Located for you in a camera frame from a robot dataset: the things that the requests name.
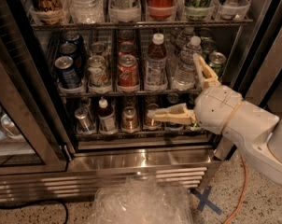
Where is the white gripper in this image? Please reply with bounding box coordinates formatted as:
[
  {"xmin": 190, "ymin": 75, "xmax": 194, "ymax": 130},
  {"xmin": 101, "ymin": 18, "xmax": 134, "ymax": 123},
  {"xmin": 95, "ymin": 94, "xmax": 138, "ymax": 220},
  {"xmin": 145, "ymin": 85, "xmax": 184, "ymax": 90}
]
[{"xmin": 148, "ymin": 53, "xmax": 243, "ymax": 134}]

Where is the clear front water bottle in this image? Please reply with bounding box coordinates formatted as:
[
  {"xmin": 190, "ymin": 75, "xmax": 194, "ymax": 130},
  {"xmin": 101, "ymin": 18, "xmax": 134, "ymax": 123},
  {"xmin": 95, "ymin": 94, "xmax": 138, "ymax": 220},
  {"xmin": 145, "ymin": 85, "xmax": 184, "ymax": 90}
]
[{"xmin": 173, "ymin": 36, "xmax": 203, "ymax": 91}]

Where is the clear water bottle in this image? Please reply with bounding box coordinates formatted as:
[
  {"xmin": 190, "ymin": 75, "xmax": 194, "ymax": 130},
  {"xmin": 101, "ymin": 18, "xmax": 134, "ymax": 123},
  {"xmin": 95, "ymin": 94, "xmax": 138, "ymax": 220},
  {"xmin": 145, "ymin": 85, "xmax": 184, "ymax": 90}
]
[
  {"xmin": 168, "ymin": 26, "xmax": 194, "ymax": 62},
  {"xmin": 70, "ymin": 0, "xmax": 104, "ymax": 24},
  {"xmin": 173, "ymin": 36, "xmax": 203, "ymax": 91}
]

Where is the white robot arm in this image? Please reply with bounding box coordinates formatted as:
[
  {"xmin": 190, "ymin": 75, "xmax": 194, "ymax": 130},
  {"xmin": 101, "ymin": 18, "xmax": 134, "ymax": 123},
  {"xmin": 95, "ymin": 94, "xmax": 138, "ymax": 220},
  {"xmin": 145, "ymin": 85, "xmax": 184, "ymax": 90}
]
[{"xmin": 148, "ymin": 53, "xmax": 282, "ymax": 185}]

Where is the brown iced tea bottle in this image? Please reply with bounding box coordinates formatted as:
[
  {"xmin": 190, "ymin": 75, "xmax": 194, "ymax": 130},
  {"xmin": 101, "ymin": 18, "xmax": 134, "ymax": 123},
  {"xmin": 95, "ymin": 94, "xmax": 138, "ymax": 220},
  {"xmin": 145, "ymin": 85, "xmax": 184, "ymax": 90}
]
[{"xmin": 144, "ymin": 33, "xmax": 167, "ymax": 91}]

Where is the green soda can middle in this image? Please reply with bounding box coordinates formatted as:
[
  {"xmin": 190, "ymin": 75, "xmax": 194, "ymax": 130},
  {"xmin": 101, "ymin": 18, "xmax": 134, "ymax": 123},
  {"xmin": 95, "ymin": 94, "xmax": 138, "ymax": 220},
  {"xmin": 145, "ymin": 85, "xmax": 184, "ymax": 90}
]
[{"xmin": 201, "ymin": 39, "xmax": 218, "ymax": 60}]

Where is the clear rear water bottle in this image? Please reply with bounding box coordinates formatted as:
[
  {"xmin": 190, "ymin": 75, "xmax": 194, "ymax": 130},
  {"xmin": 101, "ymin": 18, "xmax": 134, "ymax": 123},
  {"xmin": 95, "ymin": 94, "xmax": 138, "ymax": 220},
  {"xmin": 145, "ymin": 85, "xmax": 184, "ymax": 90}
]
[{"xmin": 168, "ymin": 26, "xmax": 194, "ymax": 62}]

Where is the open fridge door right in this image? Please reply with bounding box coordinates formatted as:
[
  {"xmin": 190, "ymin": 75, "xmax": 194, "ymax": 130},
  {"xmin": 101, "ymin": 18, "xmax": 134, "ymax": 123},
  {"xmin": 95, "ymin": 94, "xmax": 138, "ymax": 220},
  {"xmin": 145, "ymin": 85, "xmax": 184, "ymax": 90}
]
[{"xmin": 213, "ymin": 0, "xmax": 282, "ymax": 161}]

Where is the red cola can middle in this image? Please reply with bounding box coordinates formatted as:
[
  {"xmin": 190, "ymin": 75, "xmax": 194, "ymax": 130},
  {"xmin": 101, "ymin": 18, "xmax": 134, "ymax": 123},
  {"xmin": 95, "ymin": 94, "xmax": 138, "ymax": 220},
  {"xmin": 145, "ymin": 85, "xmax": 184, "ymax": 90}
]
[{"xmin": 118, "ymin": 42, "xmax": 136, "ymax": 57}]

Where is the red cola can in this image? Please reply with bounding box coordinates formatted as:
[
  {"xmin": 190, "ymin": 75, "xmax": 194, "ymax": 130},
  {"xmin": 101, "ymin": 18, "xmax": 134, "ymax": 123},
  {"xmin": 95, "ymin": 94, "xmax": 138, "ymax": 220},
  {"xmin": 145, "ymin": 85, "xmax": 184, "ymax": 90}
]
[
  {"xmin": 117, "ymin": 55, "xmax": 140, "ymax": 92},
  {"xmin": 118, "ymin": 30, "xmax": 134, "ymax": 43},
  {"xmin": 118, "ymin": 42, "xmax": 136, "ymax": 57}
]

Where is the small brown tea bottle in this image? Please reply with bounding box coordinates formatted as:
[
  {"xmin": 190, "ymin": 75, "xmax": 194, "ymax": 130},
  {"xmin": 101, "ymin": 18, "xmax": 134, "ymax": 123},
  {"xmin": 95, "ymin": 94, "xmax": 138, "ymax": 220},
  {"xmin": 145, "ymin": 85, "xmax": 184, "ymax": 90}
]
[{"xmin": 97, "ymin": 98, "xmax": 118, "ymax": 134}]

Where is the red cola bottle top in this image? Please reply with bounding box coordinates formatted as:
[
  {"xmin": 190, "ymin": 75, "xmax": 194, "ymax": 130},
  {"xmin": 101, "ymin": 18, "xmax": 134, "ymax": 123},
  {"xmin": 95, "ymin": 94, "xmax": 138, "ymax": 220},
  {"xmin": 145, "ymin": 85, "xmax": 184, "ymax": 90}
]
[{"xmin": 147, "ymin": 0, "xmax": 174, "ymax": 20}]

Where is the dark bottle top right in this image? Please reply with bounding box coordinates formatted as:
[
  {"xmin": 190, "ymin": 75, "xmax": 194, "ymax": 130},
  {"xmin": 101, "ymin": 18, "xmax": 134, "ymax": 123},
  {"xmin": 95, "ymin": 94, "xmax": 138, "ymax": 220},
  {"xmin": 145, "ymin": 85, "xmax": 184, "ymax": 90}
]
[{"xmin": 213, "ymin": 0, "xmax": 249, "ymax": 21}]

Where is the silver can bottom shelf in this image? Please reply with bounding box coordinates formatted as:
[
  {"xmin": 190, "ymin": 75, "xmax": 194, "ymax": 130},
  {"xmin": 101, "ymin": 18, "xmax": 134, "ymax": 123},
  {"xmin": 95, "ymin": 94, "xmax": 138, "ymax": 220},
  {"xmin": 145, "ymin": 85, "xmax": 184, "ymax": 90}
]
[{"xmin": 75, "ymin": 107, "xmax": 95, "ymax": 133}]

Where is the white label bottle top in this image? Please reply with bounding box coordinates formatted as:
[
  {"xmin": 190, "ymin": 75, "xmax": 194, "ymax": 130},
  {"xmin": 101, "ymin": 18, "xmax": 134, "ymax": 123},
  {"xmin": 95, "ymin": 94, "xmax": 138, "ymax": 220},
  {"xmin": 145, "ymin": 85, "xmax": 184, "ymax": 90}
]
[{"xmin": 108, "ymin": 0, "xmax": 141, "ymax": 22}]

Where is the stainless steel display fridge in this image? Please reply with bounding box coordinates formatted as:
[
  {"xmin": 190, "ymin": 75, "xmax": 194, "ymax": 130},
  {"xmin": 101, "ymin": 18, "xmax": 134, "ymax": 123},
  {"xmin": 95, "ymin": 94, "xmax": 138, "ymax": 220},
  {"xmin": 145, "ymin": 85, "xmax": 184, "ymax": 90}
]
[{"xmin": 0, "ymin": 0, "xmax": 282, "ymax": 203}]

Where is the blue pepsi can middle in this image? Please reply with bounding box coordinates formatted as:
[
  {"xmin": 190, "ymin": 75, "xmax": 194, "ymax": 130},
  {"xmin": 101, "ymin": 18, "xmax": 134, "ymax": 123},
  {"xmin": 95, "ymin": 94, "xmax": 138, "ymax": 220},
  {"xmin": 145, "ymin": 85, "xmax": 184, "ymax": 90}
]
[{"xmin": 59, "ymin": 43, "xmax": 84, "ymax": 78}]

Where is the blue pepsi can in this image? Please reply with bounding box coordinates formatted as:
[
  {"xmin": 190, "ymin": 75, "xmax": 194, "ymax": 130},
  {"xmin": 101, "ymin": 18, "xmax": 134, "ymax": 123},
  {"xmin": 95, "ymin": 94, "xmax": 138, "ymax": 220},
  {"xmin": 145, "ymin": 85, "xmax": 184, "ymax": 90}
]
[
  {"xmin": 54, "ymin": 56, "xmax": 82, "ymax": 89},
  {"xmin": 63, "ymin": 31, "xmax": 86, "ymax": 58},
  {"xmin": 59, "ymin": 43, "xmax": 84, "ymax": 78},
  {"xmin": 164, "ymin": 92, "xmax": 185, "ymax": 132}
]

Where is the clear water bottle top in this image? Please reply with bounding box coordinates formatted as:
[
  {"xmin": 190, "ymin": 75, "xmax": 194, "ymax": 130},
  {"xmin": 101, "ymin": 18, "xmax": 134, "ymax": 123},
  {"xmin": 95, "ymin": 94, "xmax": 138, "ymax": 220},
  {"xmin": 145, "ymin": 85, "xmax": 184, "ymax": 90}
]
[{"xmin": 70, "ymin": 0, "xmax": 104, "ymax": 24}]

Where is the blue pepsi can bottom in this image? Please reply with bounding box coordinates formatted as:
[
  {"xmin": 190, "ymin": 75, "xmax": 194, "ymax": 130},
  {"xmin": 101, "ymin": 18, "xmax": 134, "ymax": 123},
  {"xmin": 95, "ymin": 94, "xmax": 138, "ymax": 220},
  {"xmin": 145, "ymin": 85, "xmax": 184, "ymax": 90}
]
[{"xmin": 164, "ymin": 92, "xmax": 185, "ymax": 132}]

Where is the orange can bottom right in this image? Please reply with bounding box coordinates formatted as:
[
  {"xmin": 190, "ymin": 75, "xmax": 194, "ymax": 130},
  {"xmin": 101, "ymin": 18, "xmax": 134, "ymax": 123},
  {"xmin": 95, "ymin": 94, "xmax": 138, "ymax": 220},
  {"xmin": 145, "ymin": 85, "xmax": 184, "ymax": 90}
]
[{"xmin": 143, "ymin": 104, "xmax": 162, "ymax": 131}]

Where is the orange can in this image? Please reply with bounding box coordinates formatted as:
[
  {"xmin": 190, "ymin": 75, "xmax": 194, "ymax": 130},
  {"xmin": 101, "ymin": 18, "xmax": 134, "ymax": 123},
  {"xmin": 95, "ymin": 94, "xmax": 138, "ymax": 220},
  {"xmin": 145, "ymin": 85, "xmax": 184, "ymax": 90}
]
[
  {"xmin": 121, "ymin": 106, "xmax": 139, "ymax": 133},
  {"xmin": 143, "ymin": 104, "xmax": 162, "ymax": 131}
]

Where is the orange can bottom left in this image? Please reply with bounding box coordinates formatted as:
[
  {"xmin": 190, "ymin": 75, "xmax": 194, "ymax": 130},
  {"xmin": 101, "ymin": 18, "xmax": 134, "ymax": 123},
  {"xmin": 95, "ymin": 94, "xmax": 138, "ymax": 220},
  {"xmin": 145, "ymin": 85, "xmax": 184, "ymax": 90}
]
[{"xmin": 121, "ymin": 106, "xmax": 139, "ymax": 133}]

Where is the red cola can front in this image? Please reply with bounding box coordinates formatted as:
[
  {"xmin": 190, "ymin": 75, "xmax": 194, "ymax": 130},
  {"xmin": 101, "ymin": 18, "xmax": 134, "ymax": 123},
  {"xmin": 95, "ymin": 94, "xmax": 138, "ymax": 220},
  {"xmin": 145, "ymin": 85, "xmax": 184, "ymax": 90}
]
[{"xmin": 117, "ymin": 55, "xmax": 140, "ymax": 92}]

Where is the red cola can rear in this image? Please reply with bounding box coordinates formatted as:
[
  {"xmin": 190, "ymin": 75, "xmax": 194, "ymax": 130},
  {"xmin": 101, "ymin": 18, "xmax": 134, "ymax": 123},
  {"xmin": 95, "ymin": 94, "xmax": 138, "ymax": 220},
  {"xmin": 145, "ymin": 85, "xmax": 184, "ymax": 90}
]
[{"xmin": 118, "ymin": 30, "xmax": 134, "ymax": 43}]

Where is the green tall can top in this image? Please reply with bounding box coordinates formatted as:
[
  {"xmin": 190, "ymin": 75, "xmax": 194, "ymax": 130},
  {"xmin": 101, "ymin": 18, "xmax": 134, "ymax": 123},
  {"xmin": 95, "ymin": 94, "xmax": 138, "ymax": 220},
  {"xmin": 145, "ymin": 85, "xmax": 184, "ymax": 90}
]
[{"xmin": 184, "ymin": 0, "xmax": 211, "ymax": 21}]

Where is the white green soda can front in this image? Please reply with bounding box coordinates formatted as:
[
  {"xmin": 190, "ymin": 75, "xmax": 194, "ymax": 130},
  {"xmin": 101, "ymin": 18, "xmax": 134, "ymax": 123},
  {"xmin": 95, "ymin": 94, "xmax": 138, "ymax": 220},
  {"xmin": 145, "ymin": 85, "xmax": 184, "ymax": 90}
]
[{"xmin": 88, "ymin": 55, "xmax": 112, "ymax": 93}]

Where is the white green soda can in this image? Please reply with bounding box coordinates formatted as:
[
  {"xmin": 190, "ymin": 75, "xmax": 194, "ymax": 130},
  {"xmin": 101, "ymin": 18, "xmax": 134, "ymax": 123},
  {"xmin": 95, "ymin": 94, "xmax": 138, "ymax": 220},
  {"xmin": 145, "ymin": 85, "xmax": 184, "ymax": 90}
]
[
  {"xmin": 88, "ymin": 55, "xmax": 112, "ymax": 93},
  {"xmin": 90, "ymin": 42, "xmax": 109, "ymax": 60}
]

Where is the blue tape cross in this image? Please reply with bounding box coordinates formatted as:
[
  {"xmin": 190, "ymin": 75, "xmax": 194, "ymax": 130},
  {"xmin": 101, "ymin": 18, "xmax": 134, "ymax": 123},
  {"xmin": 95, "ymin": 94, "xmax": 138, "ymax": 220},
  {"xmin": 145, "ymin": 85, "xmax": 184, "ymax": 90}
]
[{"xmin": 190, "ymin": 186, "xmax": 222, "ymax": 216}]

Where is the white green soda can rear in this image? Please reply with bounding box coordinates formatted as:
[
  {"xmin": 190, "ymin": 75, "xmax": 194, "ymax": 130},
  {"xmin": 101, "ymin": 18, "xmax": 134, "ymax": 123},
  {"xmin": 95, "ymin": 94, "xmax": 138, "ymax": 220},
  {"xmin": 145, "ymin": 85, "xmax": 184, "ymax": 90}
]
[{"xmin": 90, "ymin": 42, "xmax": 109, "ymax": 60}]

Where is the clear plastic bag pile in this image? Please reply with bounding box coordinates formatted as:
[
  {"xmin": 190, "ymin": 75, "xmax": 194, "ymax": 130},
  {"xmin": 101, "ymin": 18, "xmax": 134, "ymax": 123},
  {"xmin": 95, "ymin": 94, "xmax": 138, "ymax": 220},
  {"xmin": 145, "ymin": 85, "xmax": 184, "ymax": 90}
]
[{"xmin": 87, "ymin": 178, "xmax": 193, "ymax": 224}]

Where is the blue pepsi can front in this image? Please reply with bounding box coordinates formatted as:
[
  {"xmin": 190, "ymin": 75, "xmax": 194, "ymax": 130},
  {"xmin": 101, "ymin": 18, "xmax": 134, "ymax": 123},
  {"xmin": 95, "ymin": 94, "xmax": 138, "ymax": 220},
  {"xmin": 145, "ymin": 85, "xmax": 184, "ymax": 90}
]
[{"xmin": 54, "ymin": 56, "xmax": 82, "ymax": 89}]

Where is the blue pepsi can rear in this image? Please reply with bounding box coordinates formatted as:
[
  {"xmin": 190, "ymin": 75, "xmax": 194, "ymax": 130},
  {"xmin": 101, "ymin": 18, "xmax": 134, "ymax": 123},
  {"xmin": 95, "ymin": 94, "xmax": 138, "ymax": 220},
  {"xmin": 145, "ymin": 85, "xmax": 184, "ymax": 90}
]
[{"xmin": 63, "ymin": 31, "xmax": 86, "ymax": 58}]

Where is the tan tall can top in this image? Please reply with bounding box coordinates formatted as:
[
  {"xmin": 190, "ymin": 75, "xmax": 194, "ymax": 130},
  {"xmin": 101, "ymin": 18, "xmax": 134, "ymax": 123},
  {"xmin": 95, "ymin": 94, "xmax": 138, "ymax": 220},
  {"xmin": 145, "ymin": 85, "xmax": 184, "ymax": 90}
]
[{"xmin": 30, "ymin": 0, "xmax": 64, "ymax": 25}]

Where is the middle wire shelf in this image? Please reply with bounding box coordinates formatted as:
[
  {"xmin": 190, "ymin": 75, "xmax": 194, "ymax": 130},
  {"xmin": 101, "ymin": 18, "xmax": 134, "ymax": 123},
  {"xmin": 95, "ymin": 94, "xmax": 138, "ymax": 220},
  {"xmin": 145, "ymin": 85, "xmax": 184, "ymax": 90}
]
[{"xmin": 57, "ymin": 84, "xmax": 203, "ymax": 98}]

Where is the wire shelf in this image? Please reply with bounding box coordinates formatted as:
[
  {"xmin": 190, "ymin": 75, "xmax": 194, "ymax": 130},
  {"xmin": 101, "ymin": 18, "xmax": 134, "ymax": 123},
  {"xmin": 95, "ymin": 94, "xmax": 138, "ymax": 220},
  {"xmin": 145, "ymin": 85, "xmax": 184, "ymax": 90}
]
[
  {"xmin": 31, "ymin": 16, "xmax": 253, "ymax": 31},
  {"xmin": 76, "ymin": 126, "xmax": 205, "ymax": 141},
  {"xmin": 57, "ymin": 84, "xmax": 203, "ymax": 98}
]

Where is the bottom wire shelf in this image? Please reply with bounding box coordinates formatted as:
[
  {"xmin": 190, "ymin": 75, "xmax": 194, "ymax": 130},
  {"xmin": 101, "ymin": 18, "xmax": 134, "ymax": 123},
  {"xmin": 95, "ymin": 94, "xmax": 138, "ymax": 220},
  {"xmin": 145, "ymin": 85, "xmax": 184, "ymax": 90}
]
[{"xmin": 76, "ymin": 126, "xmax": 205, "ymax": 141}]

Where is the orange extension cable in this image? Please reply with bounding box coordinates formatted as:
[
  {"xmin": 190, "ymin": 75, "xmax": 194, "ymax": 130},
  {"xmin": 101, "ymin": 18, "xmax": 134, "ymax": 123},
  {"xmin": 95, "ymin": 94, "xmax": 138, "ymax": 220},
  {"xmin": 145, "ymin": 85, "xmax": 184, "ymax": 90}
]
[{"xmin": 221, "ymin": 155, "xmax": 248, "ymax": 224}]

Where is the top wire shelf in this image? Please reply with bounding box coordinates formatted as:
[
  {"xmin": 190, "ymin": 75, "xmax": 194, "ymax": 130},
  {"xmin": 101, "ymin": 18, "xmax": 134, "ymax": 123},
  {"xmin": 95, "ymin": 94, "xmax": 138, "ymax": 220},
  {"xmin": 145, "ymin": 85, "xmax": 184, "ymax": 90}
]
[{"xmin": 31, "ymin": 16, "xmax": 253, "ymax": 31}]

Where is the black floor cable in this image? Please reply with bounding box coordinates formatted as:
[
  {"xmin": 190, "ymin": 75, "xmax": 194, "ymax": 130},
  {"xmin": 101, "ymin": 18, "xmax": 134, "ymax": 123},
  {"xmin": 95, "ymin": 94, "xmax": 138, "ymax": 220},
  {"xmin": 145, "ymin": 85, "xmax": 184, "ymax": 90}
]
[{"xmin": 0, "ymin": 199, "xmax": 70, "ymax": 224}]

